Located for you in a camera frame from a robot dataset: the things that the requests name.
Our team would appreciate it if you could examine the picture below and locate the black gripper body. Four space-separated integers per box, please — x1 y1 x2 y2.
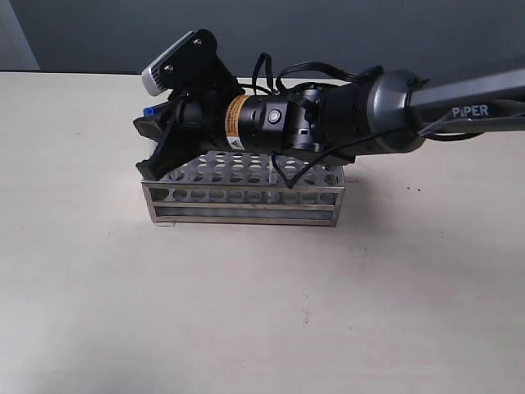
163 29 244 153

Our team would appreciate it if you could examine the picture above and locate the blue-capped tube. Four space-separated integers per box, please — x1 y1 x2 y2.
267 155 279 204
143 108 158 153

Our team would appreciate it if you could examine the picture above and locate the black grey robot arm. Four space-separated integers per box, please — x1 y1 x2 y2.
134 29 524 181

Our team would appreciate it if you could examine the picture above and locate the stainless steel test tube rack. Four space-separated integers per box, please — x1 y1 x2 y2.
141 152 345 227

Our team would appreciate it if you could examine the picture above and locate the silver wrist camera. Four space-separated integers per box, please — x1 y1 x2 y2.
140 30 195 97

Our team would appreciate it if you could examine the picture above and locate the black cable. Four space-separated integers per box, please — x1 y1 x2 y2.
240 52 525 190

